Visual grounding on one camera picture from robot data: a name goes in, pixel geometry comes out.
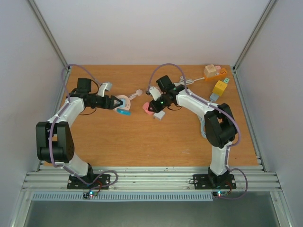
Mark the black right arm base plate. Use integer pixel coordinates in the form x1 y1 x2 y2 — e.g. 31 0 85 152
188 174 237 190

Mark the teal plug adapter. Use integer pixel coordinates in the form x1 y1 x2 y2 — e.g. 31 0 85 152
116 108 131 116

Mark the light blue usb charger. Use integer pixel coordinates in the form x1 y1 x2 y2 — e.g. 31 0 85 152
119 99 130 110

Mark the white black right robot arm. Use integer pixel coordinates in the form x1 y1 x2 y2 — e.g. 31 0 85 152
146 75 239 188

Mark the round beige power strip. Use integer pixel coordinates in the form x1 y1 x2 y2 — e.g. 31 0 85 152
116 95 131 111

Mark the left controller board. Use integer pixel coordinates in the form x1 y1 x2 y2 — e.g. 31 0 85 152
82 192 98 199

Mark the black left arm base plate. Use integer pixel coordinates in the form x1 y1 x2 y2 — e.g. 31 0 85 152
67 174 111 190

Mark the yellow cube socket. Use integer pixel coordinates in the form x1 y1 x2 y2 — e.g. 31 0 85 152
212 80 228 96

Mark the beige cube plug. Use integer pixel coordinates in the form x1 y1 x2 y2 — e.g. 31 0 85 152
204 64 217 77

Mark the white coiled cable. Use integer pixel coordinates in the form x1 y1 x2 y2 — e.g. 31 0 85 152
175 75 205 86

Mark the orange power strip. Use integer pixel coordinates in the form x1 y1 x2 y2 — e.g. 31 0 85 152
204 68 228 81

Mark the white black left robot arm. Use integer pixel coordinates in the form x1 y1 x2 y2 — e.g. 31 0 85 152
36 78 123 188

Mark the white 66W usb charger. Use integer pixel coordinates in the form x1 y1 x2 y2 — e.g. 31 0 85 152
153 111 166 121

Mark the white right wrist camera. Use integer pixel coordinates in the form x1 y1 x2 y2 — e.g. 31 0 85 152
145 86 162 101

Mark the right controller board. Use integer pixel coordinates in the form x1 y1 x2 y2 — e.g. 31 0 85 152
213 191 231 198

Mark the pink plug adapter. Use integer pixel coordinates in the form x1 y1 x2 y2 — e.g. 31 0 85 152
143 102 154 115

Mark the controller board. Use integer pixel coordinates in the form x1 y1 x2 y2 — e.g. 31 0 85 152
82 192 98 199
213 191 231 198

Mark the grey slotted cable duct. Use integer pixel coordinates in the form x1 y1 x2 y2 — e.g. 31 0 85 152
32 192 213 202

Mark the aluminium rail frame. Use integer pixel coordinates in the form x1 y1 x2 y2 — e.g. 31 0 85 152
13 67 293 227

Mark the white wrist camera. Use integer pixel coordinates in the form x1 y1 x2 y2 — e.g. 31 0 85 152
97 82 112 97
145 86 162 101

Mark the grey coiled cable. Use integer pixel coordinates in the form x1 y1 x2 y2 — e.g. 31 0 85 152
197 92 220 139

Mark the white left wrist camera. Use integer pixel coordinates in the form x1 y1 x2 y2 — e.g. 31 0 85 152
97 82 112 97

